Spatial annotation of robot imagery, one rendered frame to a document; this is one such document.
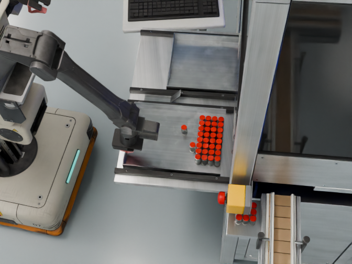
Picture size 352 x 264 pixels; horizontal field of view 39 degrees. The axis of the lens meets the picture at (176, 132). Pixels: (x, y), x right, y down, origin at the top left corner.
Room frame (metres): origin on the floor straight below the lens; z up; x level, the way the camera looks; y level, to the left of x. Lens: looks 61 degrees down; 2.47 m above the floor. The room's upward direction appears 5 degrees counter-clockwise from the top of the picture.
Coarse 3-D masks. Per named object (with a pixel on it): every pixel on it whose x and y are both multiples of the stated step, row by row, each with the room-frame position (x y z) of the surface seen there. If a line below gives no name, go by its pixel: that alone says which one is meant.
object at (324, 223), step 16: (288, 192) 0.62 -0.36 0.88; (304, 192) 0.61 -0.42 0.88; (320, 192) 0.61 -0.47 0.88; (336, 192) 0.60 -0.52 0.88; (224, 208) 0.80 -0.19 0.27; (304, 208) 0.58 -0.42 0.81; (320, 208) 0.56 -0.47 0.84; (336, 208) 0.56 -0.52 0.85; (304, 224) 0.57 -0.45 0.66; (320, 224) 0.56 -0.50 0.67; (336, 224) 0.55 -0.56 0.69; (240, 240) 0.61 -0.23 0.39; (256, 240) 0.60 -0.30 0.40; (320, 240) 0.55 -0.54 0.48; (336, 240) 0.54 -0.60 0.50; (240, 256) 0.61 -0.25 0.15; (256, 256) 0.60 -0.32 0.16; (304, 256) 0.56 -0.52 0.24; (320, 256) 0.55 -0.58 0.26; (336, 256) 0.53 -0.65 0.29
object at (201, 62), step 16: (176, 48) 1.27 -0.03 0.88; (192, 48) 1.26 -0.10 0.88; (208, 48) 1.26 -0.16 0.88; (224, 48) 1.25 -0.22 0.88; (176, 64) 1.19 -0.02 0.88; (192, 64) 1.18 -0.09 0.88; (208, 64) 1.18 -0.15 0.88; (224, 64) 1.17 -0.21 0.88; (176, 80) 1.11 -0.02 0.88; (192, 80) 1.11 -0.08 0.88; (208, 80) 1.10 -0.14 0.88; (224, 80) 1.10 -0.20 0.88
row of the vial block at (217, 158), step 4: (220, 120) 0.89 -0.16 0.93; (220, 124) 0.88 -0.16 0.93; (220, 128) 0.86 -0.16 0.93; (220, 132) 0.84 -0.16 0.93; (220, 136) 0.83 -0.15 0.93; (216, 140) 0.81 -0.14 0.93; (220, 140) 0.81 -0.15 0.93; (216, 144) 0.81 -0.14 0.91; (220, 144) 0.80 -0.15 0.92; (216, 148) 0.78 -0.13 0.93; (220, 148) 0.78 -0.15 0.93; (216, 152) 0.77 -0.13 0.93; (220, 152) 0.76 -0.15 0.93; (216, 156) 0.75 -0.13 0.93; (220, 156) 0.76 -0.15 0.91; (216, 160) 0.74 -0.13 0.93; (220, 160) 0.74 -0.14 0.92; (216, 164) 0.73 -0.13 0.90
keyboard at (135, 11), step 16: (128, 0) 1.62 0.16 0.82; (144, 0) 1.60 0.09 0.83; (160, 0) 1.59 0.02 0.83; (176, 0) 1.58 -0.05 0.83; (192, 0) 1.57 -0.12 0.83; (208, 0) 1.56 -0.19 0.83; (128, 16) 1.52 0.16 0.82; (144, 16) 1.51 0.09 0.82; (160, 16) 1.51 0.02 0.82; (176, 16) 1.50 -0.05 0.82; (192, 16) 1.49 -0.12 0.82; (208, 16) 1.48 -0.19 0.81
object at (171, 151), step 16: (144, 112) 0.98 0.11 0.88; (160, 112) 0.98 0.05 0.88; (176, 112) 0.97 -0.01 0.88; (192, 112) 0.96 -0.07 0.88; (208, 112) 0.95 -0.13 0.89; (224, 112) 0.94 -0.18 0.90; (160, 128) 0.91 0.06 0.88; (176, 128) 0.90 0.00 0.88; (192, 128) 0.90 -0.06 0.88; (224, 128) 0.88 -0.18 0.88; (144, 144) 0.85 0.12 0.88; (160, 144) 0.84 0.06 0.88; (176, 144) 0.84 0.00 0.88; (128, 160) 0.79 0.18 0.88; (144, 160) 0.78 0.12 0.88; (160, 160) 0.78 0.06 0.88; (176, 160) 0.77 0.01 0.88; (192, 160) 0.77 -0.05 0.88
